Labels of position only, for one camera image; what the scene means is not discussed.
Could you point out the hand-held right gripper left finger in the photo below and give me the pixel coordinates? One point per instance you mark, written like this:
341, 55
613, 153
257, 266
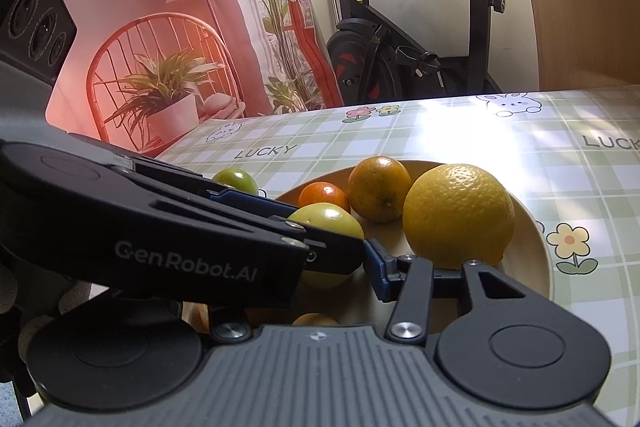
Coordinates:
230, 329

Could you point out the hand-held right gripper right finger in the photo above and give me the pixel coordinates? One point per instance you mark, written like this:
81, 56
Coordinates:
377, 272

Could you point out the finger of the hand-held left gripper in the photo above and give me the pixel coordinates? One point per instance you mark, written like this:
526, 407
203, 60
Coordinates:
250, 202
335, 254

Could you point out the yellowish green round plum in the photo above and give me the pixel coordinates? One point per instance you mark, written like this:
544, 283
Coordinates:
325, 217

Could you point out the small orange mandarin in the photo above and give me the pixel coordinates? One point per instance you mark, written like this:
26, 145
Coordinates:
325, 197

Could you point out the large orange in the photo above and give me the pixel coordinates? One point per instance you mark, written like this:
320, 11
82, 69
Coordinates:
315, 320

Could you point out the yellowish speckled orange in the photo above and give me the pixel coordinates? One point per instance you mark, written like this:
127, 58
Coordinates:
380, 187

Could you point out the yellow lemon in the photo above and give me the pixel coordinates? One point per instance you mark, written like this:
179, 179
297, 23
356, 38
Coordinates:
457, 212

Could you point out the round beige plate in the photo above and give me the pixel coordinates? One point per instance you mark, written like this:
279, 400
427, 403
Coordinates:
530, 257

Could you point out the person's left hand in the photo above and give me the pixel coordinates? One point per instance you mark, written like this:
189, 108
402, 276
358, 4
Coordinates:
75, 297

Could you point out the black exercise bike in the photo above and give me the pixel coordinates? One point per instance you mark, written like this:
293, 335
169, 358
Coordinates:
360, 72

